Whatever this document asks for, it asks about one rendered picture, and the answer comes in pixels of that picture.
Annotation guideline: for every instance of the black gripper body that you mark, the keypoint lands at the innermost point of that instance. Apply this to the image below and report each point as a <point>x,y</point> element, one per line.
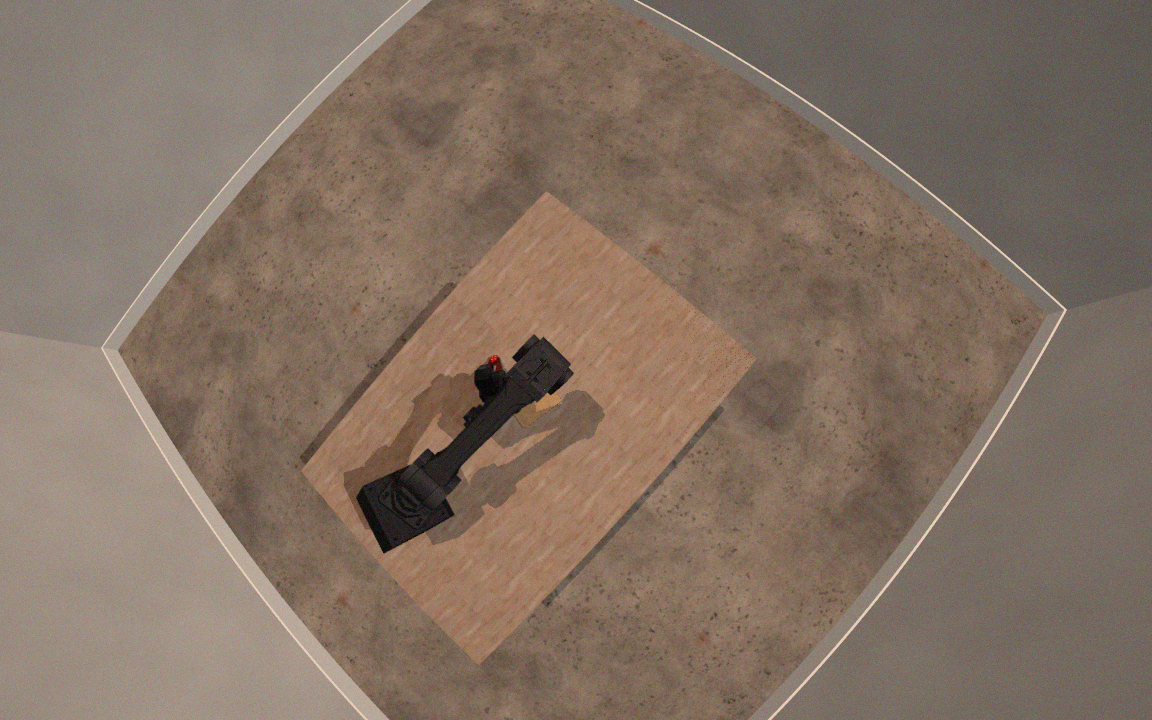
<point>497,374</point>

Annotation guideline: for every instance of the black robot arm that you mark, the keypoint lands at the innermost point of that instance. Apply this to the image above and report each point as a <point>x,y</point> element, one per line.
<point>539,362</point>

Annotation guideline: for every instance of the orange flat mat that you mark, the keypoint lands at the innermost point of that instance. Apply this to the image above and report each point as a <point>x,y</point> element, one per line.
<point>530,413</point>

